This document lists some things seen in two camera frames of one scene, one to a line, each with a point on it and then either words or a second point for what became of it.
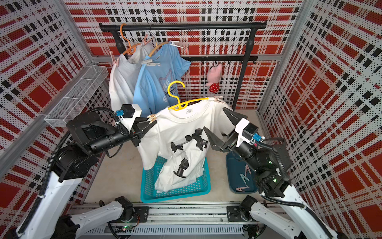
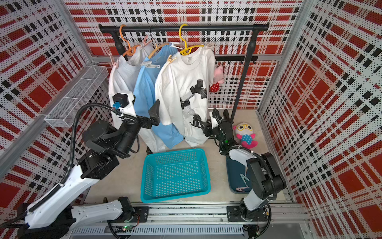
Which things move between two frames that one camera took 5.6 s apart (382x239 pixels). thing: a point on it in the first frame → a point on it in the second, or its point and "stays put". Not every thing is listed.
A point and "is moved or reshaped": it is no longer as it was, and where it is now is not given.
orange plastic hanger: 132,48 stays put
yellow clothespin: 152,117 is moved or reshaped
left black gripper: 137,132 → 153,114
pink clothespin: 145,42 stays put
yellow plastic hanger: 181,106 → 187,51
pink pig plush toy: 214,74 stays put
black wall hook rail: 220,59 stays put
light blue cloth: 156,88 stays put
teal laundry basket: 200,184 stays put
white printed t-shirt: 174,146 → 183,90
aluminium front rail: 173,220 stays put
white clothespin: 149,62 stays put
